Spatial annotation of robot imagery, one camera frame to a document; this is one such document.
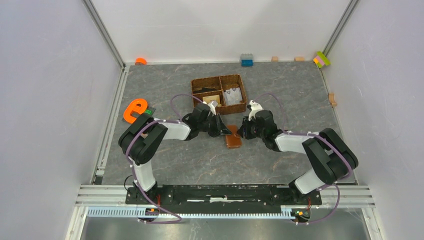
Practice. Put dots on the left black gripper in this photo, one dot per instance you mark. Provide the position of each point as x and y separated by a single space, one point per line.
220 128

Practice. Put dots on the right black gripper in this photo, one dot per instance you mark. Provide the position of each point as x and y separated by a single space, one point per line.
243 130

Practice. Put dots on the brown leather card holder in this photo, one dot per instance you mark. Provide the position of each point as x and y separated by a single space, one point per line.
233 141

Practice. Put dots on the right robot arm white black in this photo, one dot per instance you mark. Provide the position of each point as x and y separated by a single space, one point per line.
330 158

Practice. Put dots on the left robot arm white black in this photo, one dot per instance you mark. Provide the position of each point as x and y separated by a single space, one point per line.
141 140

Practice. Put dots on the gold card in basket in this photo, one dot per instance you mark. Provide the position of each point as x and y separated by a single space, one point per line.
209 98

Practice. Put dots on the white cards in basket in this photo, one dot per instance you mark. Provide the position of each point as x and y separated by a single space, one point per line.
233 96

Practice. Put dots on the black card in basket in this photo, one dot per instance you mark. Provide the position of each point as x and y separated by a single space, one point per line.
204 90

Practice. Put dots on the brown wicker divided basket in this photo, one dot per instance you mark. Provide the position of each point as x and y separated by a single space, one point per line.
221 83

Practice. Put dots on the blue grey toy brick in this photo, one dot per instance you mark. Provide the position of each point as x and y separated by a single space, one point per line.
246 59

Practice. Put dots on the orange plastic letter toy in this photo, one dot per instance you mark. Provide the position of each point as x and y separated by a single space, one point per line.
137 106

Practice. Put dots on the wooden arch block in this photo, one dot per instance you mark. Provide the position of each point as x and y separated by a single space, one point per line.
332 100

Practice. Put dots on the green pink yellow brick stack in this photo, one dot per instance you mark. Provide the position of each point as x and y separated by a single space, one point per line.
321 60

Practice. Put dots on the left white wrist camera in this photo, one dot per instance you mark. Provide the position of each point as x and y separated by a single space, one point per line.
212 105

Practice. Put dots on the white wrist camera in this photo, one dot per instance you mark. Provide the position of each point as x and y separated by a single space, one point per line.
212 105
253 108

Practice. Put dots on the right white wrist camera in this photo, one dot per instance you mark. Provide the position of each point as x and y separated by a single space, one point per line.
253 108

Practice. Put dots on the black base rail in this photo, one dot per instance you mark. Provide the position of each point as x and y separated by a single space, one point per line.
230 198

